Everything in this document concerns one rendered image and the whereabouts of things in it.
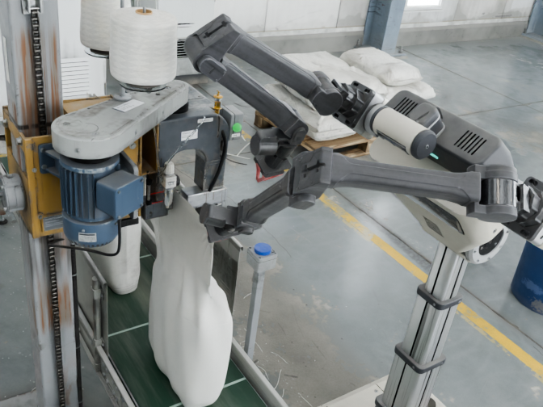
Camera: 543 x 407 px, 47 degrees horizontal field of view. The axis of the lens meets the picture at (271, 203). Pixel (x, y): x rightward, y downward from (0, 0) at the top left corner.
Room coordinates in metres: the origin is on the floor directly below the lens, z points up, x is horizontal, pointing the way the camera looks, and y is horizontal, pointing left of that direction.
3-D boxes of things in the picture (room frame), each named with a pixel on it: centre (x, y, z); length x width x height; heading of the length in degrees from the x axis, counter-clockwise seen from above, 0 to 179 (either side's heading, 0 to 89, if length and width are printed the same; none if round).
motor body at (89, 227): (1.41, 0.48, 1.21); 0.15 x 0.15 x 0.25
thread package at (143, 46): (1.51, 0.37, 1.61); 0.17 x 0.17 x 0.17
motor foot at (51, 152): (1.46, 0.56, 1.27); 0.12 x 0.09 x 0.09; 127
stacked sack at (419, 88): (4.93, -0.85, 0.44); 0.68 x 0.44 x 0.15; 127
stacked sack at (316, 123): (4.55, -0.38, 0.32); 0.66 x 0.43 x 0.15; 129
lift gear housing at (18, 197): (1.49, 0.74, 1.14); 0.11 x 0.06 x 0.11; 37
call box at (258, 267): (1.81, 0.01, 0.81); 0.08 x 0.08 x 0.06; 37
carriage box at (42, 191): (1.62, 0.60, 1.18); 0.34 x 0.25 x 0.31; 127
